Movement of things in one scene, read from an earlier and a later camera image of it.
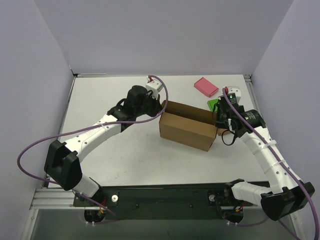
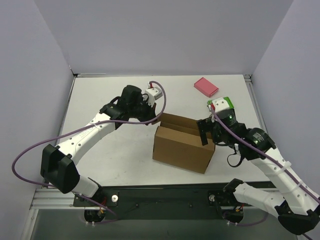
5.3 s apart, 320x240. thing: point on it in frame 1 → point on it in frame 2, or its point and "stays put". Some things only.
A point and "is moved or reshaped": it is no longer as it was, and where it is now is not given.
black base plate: x=197 y=202 stays put
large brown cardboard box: x=189 y=126 is moved or reshaped
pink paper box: x=206 y=87 stays put
